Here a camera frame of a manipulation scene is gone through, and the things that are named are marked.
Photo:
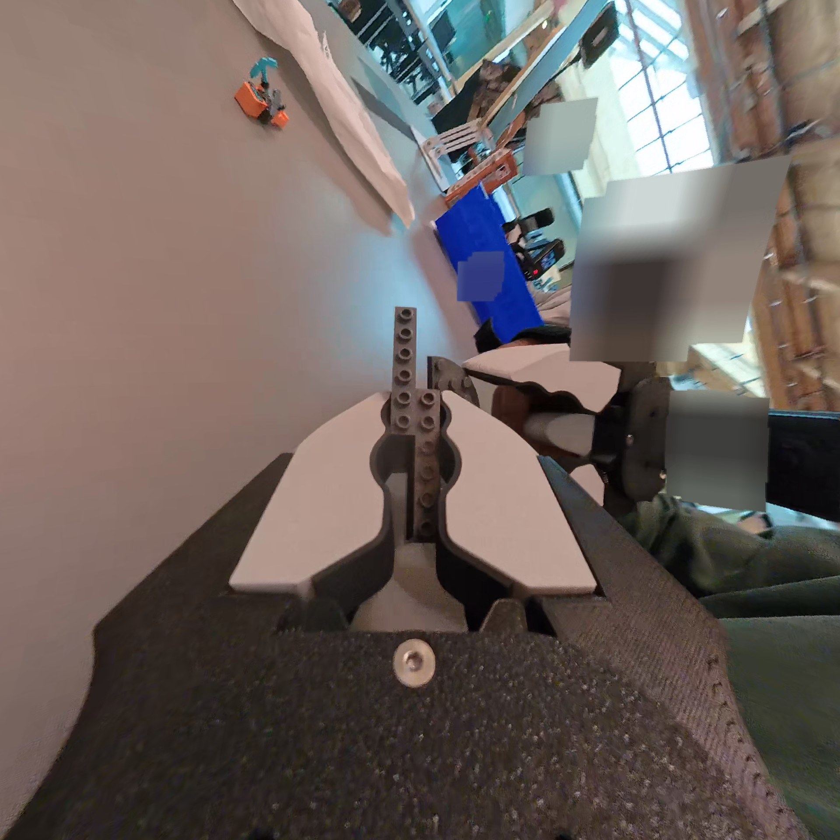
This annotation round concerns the orange wooden crate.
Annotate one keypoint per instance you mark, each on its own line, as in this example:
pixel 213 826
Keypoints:
pixel 482 176

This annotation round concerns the person's green sweatshirt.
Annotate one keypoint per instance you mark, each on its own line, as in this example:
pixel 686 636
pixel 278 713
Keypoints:
pixel 787 695

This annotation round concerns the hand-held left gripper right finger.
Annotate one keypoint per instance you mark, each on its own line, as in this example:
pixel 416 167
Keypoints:
pixel 518 525

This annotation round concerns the blue plastic bin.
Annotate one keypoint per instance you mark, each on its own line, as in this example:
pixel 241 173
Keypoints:
pixel 492 236

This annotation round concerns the white paper bag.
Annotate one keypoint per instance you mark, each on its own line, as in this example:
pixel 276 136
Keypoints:
pixel 341 111

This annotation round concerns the dark grey half-round plate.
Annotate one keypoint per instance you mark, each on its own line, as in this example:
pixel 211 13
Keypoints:
pixel 453 380

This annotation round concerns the person's right hand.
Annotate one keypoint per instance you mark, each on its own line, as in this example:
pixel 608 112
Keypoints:
pixel 508 410

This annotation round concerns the person's right forearm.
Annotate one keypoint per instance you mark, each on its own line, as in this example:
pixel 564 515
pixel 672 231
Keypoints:
pixel 689 548

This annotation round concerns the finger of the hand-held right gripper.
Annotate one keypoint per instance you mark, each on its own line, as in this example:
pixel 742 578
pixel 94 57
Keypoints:
pixel 589 482
pixel 564 371

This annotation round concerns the orange and teal brick figure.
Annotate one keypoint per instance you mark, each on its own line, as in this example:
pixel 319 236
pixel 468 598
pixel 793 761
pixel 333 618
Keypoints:
pixel 259 98

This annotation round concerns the grey stepped brick wall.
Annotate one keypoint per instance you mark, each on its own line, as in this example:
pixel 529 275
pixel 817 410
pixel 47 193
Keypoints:
pixel 410 407

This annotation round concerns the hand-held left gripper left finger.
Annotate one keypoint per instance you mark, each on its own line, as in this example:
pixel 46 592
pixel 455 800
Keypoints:
pixel 308 525

